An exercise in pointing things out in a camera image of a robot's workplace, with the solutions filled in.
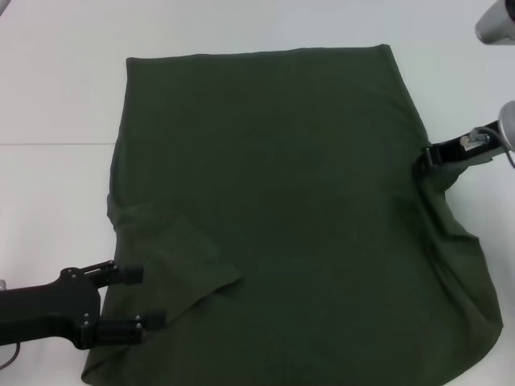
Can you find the dark green t-shirt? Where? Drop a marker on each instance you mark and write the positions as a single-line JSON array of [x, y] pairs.
[[281, 181]]

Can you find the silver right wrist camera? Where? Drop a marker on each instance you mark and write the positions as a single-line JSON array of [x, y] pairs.
[[495, 22]]

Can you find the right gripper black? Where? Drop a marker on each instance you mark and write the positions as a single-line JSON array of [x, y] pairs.
[[450, 153]]

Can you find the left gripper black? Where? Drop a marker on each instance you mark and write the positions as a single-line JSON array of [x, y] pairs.
[[48, 309]]

